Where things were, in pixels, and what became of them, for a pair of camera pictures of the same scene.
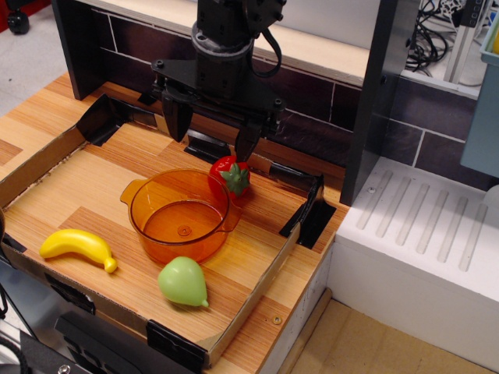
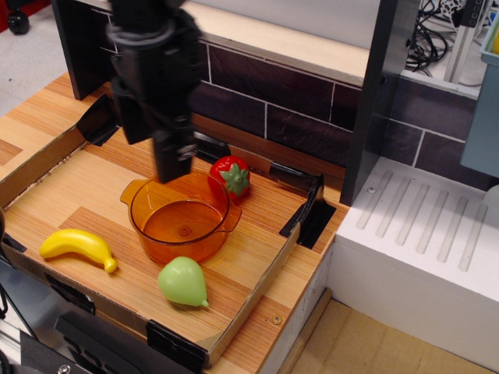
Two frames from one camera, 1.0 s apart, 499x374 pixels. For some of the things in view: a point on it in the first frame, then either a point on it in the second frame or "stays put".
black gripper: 225,83 -> 154,82
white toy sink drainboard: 420,250 stays put
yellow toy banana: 81,244 stays put
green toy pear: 182,280 stays put
